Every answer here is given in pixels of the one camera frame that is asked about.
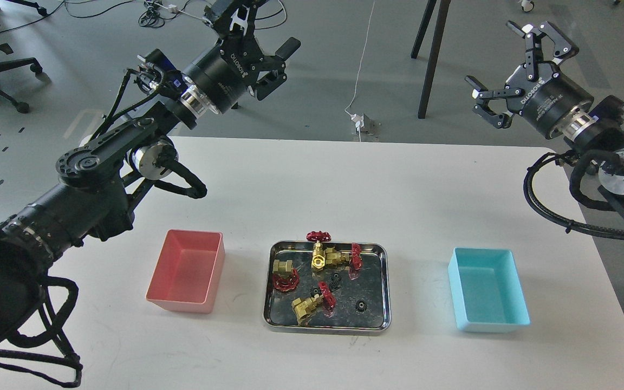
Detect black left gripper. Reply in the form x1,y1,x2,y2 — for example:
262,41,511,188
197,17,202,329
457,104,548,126
181,1,301,114

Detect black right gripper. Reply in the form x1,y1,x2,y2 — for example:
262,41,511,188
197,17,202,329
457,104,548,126
464,21,594,140

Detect brass valve red handle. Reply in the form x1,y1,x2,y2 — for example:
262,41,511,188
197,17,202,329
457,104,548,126
323,243,362,271
291,281,336,326
272,259,300,293
305,231,331,272

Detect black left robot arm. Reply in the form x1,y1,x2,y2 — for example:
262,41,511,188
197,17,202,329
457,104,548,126
0,1,301,388

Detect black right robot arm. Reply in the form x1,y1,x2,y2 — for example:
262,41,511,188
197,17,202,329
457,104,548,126
465,21,624,241

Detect blue plastic box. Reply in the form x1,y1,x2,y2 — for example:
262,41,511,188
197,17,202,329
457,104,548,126
448,247,531,333

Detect pink plastic box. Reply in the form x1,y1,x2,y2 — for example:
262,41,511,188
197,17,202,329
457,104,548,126
146,229,225,314

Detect black stand leg right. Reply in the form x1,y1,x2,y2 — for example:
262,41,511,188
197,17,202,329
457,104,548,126
411,1,451,119

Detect steel tray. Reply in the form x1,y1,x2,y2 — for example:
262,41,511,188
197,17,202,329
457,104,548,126
263,241,392,334

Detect black floor cables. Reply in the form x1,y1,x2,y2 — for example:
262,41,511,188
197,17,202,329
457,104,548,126
0,0,288,30

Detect white cable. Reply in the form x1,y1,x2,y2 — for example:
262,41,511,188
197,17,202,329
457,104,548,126
344,0,376,142

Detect brass valve red handle top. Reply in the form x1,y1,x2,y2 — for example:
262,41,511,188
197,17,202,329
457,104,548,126
305,231,331,272

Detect brass valve red handle bottom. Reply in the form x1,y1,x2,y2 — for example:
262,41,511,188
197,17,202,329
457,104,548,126
291,281,336,326

